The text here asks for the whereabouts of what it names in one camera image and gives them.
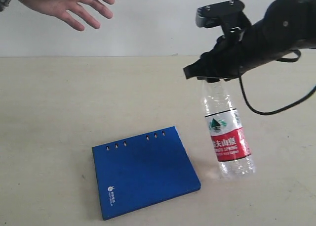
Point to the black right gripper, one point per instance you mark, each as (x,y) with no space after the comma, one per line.
(226,61)

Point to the clear water bottle red cap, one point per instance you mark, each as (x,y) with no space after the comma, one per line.
(226,131)

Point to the blue ring binder notebook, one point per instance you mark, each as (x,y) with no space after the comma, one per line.
(140,171)

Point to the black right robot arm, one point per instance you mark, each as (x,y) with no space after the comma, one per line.
(287,26)

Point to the person's bare open hand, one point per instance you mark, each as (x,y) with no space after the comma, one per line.
(61,9)

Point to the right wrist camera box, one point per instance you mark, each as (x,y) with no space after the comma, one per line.
(214,15)

